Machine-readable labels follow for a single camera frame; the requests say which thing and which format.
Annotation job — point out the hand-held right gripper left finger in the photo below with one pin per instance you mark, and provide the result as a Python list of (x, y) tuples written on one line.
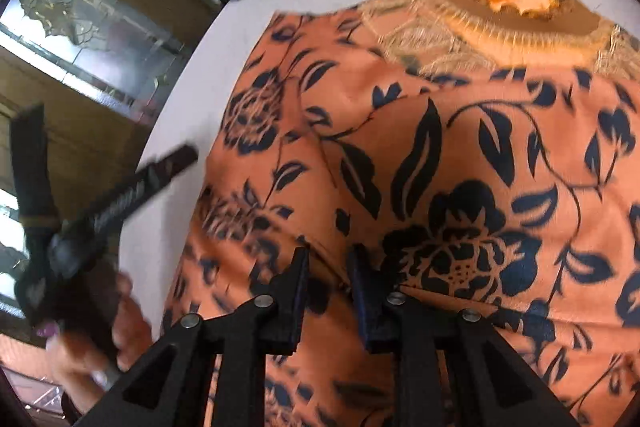
[(299, 289)]

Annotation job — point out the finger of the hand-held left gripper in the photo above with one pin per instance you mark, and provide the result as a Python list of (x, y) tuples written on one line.
[(145, 184)]

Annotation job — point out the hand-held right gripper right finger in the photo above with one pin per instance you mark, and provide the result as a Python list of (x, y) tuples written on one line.
[(363, 299)]

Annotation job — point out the orange floral garment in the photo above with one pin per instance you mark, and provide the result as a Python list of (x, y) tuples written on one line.
[(450, 117)]

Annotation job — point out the person's left hand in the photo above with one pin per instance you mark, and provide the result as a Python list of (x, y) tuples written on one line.
[(132, 332)]

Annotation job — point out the wooden glass door cabinet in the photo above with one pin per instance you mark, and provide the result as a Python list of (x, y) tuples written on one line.
[(90, 22)]

